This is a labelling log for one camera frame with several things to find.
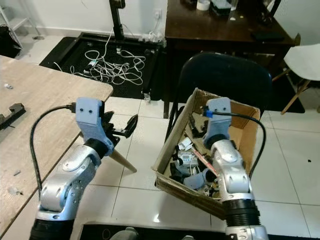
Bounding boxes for wooden table leg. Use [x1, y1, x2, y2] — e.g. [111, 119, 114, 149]
[111, 147, 138, 174]

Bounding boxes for white adapter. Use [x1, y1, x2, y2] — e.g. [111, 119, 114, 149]
[177, 137, 196, 151]

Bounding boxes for red white stick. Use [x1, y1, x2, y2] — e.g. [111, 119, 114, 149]
[195, 150, 218, 176]

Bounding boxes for white power strip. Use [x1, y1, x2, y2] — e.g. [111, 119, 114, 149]
[140, 32, 161, 46]

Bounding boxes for grey-blue plastic piece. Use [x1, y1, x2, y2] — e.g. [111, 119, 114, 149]
[182, 172, 208, 191]

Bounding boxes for brown cardboard box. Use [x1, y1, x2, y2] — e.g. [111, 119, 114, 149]
[152, 88, 262, 221]

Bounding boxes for grey robot foot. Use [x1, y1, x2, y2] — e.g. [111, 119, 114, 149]
[111, 227, 138, 240]

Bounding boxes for black stand pole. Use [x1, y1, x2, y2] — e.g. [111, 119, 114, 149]
[109, 0, 127, 43]

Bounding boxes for black chair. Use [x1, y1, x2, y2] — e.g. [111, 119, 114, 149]
[162, 52, 273, 141]

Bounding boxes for pale crumpled scrap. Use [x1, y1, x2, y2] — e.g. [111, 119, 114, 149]
[9, 186, 23, 197]

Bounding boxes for dark wooden desk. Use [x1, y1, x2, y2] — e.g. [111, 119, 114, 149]
[162, 0, 301, 118]

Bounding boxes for white tape roll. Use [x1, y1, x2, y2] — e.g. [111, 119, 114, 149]
[196, 0, 211, 12]

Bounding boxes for black tray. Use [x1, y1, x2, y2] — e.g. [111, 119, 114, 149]
[210, 0, 233, 16]

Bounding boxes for white chair wooden legs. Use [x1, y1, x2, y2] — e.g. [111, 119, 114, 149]
[272, 44, 320, 116]

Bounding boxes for grey-blue left wrist camera mount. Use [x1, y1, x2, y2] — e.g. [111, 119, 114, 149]
[74, 97, 107, 146]

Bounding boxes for grey-blue wrist camera mount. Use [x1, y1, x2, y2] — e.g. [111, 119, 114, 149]
[203, 97, 232, 148]
[74, 97, 107, 146]

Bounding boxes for white cable tangle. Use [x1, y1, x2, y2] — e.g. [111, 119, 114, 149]
[52, 30, 148, 86]

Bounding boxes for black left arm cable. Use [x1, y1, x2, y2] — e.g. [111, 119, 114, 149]
[29, 104, 77, 196]

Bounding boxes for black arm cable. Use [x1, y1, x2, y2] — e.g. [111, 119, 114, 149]
[204, 109, 267, 178]
[29, 104, 77, 196]

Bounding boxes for grey-blue right wrist camera mount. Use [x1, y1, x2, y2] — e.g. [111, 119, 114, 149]
[203, 97, 232, 148]

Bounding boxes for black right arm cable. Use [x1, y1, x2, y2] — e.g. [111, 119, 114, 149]
[204, 109, 267, 178]

